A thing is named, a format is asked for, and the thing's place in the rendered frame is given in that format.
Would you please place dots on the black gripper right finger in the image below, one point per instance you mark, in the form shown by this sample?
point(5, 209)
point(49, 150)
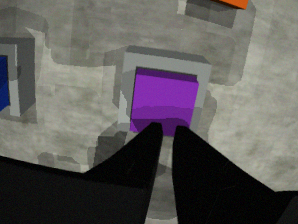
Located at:
point(209, 189)

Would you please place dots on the orange block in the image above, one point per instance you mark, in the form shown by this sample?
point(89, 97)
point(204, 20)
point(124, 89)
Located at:
point(236, 4)

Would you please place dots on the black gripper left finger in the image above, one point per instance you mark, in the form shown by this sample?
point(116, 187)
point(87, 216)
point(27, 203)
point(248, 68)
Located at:
point(117, 191)

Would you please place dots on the purple button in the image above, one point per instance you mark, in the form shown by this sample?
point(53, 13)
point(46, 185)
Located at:
point(163, 86)

